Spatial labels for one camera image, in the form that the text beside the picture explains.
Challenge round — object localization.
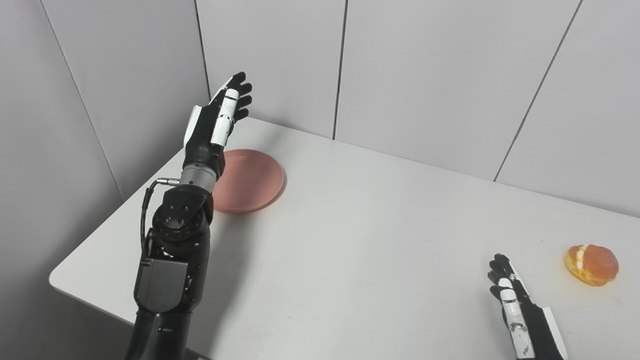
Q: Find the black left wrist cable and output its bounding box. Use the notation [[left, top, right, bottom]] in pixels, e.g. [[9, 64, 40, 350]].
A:
[[140, 177, 181, 251]]

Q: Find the orange cream puff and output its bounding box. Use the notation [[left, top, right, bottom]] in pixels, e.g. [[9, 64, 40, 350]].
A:
[[565, 244, 620, 287]]

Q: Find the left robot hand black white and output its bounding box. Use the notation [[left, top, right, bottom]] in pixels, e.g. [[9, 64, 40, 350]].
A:
[[182, 72, 253, 179]]

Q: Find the pink round plate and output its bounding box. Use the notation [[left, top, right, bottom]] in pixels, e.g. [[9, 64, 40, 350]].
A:
[[213, 149, 285, 215]]

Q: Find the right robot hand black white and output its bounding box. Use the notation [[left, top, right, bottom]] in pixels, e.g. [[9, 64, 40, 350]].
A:
[[488, 253, 569, 360]]

